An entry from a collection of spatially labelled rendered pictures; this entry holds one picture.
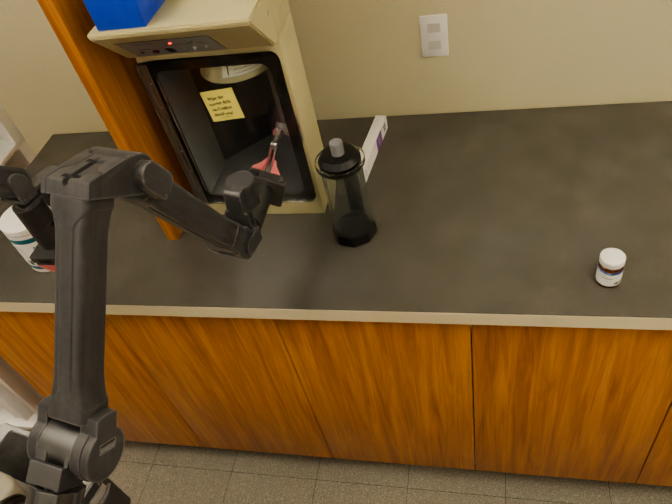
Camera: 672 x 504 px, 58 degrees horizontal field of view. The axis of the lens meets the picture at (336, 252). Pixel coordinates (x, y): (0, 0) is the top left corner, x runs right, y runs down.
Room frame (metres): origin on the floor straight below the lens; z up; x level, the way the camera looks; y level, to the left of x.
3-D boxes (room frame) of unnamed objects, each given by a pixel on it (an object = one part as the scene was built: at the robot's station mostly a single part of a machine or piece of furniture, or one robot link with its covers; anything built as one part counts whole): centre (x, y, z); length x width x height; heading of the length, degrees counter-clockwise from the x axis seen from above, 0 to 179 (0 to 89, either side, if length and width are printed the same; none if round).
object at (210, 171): (1.18, 0.15, 1.19); 0.30 x 0.01 x 0.40; 70
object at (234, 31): (1.13, 0.17, 1.46); 0.32 x 0.11 x 0.10; 70
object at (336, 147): (1.03, -0.06, 1.18); 0.09 x 0.09 x 0.07
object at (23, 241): (1.24, 0.72, 1.01); 0.13 x 0.13 x 0.15
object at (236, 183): (0.91, 0.17, 1.19); 0.12 x 0.09 x 0.11; 150
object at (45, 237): (0.98, 0.55, 1.21); 0.10 x 0.07 x 0.07; 160
